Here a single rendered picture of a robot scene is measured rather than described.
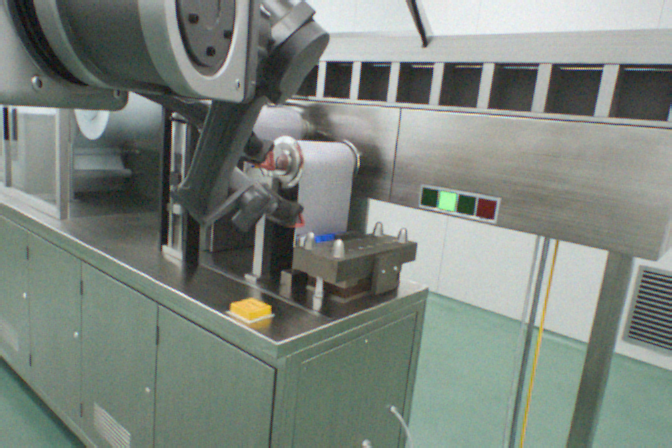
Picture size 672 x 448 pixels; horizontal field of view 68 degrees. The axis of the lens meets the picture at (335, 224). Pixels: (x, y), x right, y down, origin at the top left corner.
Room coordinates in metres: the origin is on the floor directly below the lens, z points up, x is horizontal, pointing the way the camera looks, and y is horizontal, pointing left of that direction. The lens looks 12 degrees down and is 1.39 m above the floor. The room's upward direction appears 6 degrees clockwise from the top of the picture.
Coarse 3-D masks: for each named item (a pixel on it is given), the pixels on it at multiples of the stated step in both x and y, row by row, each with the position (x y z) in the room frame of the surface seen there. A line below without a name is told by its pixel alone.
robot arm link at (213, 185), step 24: (312, 24) 0.52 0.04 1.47; (288, 48) 0.50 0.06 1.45; (312, 48) 0.52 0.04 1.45; (288, 72) 0.51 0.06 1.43; (264, 96) 0.59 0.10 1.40; (288, 96) 0.57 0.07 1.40; (216, 120) 0.62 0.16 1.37; (240, 120) 0.60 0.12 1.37; (216, 144) 0.64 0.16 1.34; (240, 144) 0.66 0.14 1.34; (192, 168) 0.71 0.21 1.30; (216, 168) 0.67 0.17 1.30; (192, 192) 0.74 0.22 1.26; (216, 192) 0.74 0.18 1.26; (240, 192) 0.81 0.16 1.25; (192, 216) 0.77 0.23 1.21; (216, 216) 0.78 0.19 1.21
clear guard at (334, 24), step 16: (320, 0) 1.72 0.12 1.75; (336, 0) 1.69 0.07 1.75; (352, 0) 1.65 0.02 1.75; (368, 0) 1.61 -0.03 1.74; (384, 0) 1.58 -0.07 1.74; (400, 0) 1.55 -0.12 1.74; (320, 16) 1.78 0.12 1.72; (336, 16) 1.74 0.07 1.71; (352, 16) 1.70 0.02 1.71; (368, 16) 1.67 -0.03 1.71; (384, 16) 1.63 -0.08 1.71; (400, 16) 1.60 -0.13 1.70; (336, 32) 1.80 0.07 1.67; (352, 32) 1.76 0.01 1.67; (368, 32) 1.72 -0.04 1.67; (384, 32) 1.68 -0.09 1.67; (400, 32) 1.65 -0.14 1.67; (416, 32) 1.61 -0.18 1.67
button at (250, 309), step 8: (232, 304) 1.14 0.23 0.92; (240, 304) 1.14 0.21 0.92; (248, 304) 1.15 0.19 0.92; (256, 304) 1.15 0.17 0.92; (264, 304) 1.16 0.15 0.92; (240, 312) 1.12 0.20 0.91; (248, 312) 1.10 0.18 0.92; (256, 312) 1.12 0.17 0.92; (264, 312) 1.14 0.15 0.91; (248, 320) 1.10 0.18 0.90
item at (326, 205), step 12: (300, 192) 1.40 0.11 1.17; (312, 192) 1.44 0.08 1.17; (324, 192) 1.48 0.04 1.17; (336, 192) 1.52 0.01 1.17; (348, 192) 1.57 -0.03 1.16; (312, 204) 1.44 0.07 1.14; (324, 204) 1.48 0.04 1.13; (336, 204) 1.53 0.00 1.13; (348, 204) 1.57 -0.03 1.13; (312, 216) 1.44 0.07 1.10; (324, 216) 1.49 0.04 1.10; (336, 216) 1.53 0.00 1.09; (300, 228) 1.41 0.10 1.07; (312, 228) 1.45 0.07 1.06; (324, 228) 1.49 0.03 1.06; (336, 228) 1.54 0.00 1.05
